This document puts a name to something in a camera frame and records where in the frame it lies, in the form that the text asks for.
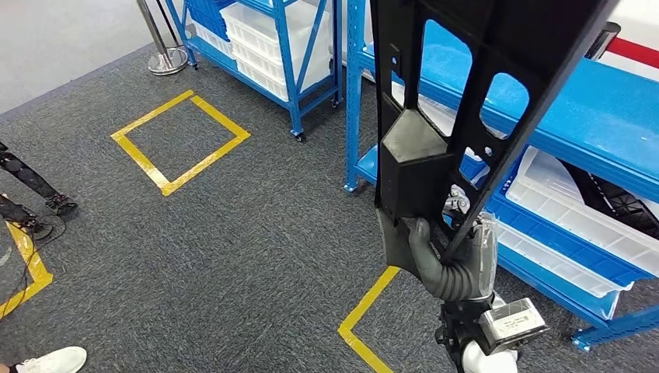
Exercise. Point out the black tripod stand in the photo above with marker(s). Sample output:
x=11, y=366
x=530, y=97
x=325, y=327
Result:
x=28, y=177

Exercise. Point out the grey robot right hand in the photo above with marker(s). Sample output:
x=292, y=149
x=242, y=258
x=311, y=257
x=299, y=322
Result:
x=419, y=237

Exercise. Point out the black stanchion post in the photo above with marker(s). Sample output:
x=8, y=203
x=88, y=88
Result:
x=603, y=38

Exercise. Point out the blue metal storage rack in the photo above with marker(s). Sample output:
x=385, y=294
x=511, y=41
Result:
x=292, y=77

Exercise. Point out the white car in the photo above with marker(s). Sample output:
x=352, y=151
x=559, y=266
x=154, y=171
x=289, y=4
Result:
x=643, y=15

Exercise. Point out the red barrier belt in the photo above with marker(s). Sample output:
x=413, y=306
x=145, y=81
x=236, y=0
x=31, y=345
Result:
x=638, y=54

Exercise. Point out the black plastic panel part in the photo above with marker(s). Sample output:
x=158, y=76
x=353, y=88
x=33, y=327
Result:
x=412, y=170

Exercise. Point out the blue plastic crate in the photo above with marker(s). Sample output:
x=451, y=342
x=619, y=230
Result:
x=206, y=15

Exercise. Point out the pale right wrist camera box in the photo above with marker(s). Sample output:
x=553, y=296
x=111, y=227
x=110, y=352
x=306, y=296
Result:
x=512, y=322

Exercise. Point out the blue metal shelf rack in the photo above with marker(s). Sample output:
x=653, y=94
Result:
x=592, y=103

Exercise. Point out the white plastic crate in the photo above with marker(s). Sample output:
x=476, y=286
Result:
x=546, y=170
x=262, y=59
x=556, y=262
x=267, y=82
x=216, y=43
x=255, y=28

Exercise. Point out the chrome stanchion post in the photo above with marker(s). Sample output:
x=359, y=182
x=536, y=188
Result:
x=167, y=59

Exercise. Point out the yellow floor tape rectangle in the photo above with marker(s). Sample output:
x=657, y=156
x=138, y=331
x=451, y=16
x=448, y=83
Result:
x=206, y=163
x=360, y=308
x=32, y=257

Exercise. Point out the black ribbed plastic part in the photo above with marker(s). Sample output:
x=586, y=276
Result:
x=618, y=206

